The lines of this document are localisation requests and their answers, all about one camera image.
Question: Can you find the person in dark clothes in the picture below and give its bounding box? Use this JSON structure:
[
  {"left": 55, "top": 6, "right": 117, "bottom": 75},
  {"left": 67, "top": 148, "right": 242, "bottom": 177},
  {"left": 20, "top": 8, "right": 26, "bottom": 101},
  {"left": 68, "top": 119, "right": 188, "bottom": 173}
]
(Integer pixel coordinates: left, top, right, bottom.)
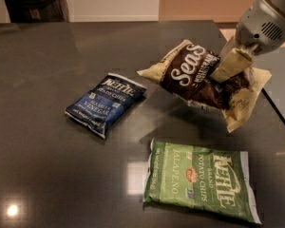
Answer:
[{"left": 4, "top": 0, "right": 69, "bottom": 23}]

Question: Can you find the blue Kettle chip bag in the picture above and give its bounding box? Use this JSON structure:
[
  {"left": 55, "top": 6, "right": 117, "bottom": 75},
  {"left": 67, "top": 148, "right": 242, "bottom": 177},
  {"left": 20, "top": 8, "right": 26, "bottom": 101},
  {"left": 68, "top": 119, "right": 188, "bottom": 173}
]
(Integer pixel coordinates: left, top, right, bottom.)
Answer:
[{"left": 65, "top": 73, "right": 146, "bottom": 139}]

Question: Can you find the green jalapeno Kettle chip bag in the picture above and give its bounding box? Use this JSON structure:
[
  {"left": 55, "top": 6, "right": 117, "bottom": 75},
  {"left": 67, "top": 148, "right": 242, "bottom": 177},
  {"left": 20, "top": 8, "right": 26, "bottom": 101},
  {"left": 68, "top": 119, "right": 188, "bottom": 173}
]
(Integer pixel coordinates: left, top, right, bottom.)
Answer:
[{"left": 143, "top": 140, "right": 260, "bottom": 224}]

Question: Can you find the brown Sensible Portions chip bag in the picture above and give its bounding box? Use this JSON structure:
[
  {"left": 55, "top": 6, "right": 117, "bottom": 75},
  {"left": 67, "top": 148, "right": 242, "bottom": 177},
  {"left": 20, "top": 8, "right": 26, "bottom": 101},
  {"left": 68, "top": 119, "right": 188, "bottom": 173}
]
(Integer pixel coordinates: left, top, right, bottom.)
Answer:
[{"left": 138, "top": 40, "right": 271, "bottom": 132}]

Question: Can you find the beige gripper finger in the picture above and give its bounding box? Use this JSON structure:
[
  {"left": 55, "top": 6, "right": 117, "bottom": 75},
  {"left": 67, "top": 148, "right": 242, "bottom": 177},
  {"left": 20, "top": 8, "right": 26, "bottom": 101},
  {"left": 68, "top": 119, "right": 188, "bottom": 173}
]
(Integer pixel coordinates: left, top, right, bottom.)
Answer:
[{"left": 210, "top": 36, "right": 258, "bottom": 83}]

